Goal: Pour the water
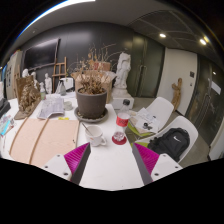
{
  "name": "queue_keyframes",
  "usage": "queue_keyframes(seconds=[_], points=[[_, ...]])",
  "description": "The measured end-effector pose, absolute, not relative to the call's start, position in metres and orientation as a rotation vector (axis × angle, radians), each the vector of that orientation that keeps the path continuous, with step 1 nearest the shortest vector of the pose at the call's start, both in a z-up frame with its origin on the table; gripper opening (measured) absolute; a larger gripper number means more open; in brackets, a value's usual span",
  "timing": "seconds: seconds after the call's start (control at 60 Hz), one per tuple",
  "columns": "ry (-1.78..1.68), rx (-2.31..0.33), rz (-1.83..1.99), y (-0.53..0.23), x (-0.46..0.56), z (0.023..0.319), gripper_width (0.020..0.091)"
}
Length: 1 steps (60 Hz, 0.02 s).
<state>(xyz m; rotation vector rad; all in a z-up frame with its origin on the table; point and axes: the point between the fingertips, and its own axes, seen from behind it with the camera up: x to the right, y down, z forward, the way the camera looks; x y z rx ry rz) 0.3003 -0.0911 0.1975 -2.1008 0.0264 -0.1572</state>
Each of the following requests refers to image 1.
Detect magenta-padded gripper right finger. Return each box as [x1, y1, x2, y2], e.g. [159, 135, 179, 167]
[132, 142, 183, 186]

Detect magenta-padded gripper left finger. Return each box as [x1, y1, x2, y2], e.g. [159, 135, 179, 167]
[41, 142, 92, 185]

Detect clear bottle with red label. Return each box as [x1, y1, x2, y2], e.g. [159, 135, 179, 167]
[112, 98, 132, 143]

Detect white printed mug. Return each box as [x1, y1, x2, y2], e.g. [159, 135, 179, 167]
[84, 124, 108, 148]

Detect black backpack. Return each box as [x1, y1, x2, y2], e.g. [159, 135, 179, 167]
[147, 127, 191, 163]

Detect flat round red coaster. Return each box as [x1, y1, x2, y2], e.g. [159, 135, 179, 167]
[111, 134, 128, 146]

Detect light wooden board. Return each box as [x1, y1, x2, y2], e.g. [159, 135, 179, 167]
[9, 118, 81, 165]

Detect stack of papers and books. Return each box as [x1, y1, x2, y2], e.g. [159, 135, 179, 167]
[129, 107, 161, 134]

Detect printed paper sheets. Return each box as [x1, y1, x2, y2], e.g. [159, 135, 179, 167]
[37, 96, 66, 120]

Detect dried plant in grey pot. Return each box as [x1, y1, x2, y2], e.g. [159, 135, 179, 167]
[68, 43, 118, 119]

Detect wooden figure sculpture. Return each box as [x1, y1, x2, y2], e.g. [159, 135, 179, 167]
[171, 77, 184, 111]

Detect brown carved relief sculpture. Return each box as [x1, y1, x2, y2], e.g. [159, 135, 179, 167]
[13, 75, 42, 120]

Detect small white figurine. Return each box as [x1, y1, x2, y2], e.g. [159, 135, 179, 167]
[44, 73, 53, 95]
[31, 71, 40, 90]

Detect wooden easel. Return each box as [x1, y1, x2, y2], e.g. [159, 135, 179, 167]
[52, 56, 68, 94]

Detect large white statue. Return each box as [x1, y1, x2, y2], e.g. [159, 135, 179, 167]
[114, 52, 132, 89]

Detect black wall screen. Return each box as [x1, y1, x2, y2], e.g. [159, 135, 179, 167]
[22, 37, 61, 71]

